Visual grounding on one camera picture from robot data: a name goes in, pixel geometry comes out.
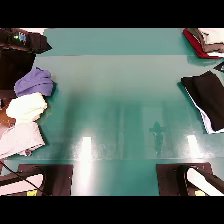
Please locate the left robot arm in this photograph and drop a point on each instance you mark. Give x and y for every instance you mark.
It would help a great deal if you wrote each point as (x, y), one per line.
(50, 178)

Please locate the cream garment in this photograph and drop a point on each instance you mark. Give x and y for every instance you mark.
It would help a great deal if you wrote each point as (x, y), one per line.
(26, 107)

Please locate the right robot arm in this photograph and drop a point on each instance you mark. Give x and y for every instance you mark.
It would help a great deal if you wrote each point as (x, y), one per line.
(173, 180)

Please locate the red garment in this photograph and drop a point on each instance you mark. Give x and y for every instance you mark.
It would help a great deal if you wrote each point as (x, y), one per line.
(195, 45)

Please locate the white garment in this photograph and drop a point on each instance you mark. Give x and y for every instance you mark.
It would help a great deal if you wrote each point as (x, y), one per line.
(213, 35)

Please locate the purple garment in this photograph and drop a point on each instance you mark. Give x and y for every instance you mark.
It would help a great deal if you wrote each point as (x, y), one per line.
(33, 83)

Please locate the black garment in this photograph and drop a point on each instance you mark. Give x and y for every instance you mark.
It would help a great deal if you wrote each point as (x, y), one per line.
(208, 96)

